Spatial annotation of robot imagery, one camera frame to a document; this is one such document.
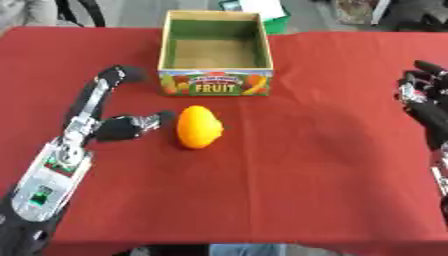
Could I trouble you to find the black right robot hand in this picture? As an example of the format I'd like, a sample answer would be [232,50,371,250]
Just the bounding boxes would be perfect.
[393,59,448,151]

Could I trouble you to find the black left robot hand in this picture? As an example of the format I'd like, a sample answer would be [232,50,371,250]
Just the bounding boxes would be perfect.
[59,64,177,146]

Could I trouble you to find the cardboard box with green inside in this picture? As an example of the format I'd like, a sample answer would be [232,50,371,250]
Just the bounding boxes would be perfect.
[155,9,275,98]

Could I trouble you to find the orange toy fruit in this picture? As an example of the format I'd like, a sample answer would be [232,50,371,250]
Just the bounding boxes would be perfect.
[175,105,226,150]

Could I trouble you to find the black chair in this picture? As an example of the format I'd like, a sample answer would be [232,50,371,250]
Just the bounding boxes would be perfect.
[54,0,107,28]

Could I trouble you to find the green bin with white paper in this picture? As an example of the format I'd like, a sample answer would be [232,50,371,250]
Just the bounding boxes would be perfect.
[218,0,293,35]

